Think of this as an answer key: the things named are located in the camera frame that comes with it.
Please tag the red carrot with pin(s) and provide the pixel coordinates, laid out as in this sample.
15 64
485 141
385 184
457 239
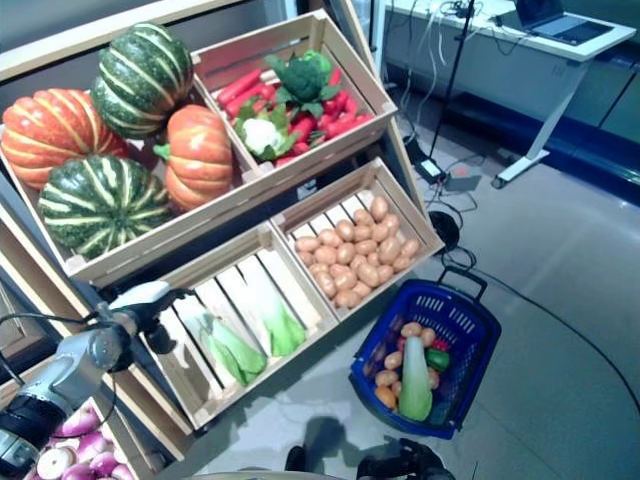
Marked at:
335 77
240 85
245 98
347 125
303 128
341 104

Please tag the green striped pumpkin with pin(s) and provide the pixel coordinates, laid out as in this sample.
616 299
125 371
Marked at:
142 80
102 205

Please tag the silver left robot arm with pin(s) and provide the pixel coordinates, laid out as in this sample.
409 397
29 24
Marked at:
75 360

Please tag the brown potato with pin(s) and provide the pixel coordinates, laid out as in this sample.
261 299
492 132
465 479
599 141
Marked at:
345 253
434 378
306 244
393 360
390 224
326 284
345 230
366 247
362 217
369 274
343 278
378 208
428 336
347 299
362 233
325 255
330 238
400 264
385 274
411 330
361 289
411 248
386 378
389 250
380 233

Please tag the wooden onion crate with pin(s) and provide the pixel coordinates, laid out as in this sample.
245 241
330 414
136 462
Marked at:
150 420

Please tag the green broccoli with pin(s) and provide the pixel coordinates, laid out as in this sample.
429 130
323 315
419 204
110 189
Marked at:
302 80

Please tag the large wooden pumpkin crate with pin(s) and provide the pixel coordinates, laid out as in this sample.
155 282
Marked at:
165 235

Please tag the grey box with red button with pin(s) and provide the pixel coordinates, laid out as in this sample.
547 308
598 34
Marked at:
462 181

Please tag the black power adapter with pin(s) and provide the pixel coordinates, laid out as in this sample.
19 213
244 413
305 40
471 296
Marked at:
431 170

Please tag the green white napa cabbage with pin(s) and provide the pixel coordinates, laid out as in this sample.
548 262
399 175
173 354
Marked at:
415 385
280 325
230 350

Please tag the dark left robot hand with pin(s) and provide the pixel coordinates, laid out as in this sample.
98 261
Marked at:
161 327

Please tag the wooden potato crate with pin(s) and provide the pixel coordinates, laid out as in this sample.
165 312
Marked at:
410 205

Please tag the small orange striped pumpkin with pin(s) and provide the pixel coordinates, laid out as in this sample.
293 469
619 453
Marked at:
200 155

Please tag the green bell pepper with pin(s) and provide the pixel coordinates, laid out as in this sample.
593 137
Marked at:
437 360

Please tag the white cauliflower with leaves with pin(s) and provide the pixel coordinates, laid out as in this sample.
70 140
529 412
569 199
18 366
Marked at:
260 132

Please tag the purple onion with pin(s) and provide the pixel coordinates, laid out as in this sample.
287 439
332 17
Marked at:
77 422
123 473
92 446
76 473
103 463

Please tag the large orange striped pumpkin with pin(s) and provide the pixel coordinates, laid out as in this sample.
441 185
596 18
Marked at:
50 135

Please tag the black round stand base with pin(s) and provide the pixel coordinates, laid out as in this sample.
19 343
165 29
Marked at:
444 227

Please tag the blue plastic shopping basket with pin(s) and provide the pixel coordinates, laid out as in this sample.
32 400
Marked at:
475 340

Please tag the dark right robot hand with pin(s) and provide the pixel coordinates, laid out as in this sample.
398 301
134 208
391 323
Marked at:
405 460

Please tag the wooden cabbage crate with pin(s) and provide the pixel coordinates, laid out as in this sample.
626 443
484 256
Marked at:
310 300

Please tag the black stand pole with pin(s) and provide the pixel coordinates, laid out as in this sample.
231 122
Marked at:
452 75

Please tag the grey laptop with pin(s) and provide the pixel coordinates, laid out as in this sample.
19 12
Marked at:
565 22

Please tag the wooden carrot crate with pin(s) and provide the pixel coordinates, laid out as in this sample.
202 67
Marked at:
360 75

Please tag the black robot foot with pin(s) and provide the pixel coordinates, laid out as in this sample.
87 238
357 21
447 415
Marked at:
295 458

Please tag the white desk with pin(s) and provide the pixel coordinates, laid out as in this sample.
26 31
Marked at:
545 65

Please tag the white cut onion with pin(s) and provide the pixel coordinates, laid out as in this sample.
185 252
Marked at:
55 462

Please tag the wooden shelf rack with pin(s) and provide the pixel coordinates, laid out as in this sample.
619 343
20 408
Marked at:
395 135

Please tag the orange fruit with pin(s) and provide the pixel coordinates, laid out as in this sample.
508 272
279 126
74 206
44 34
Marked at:
385 397

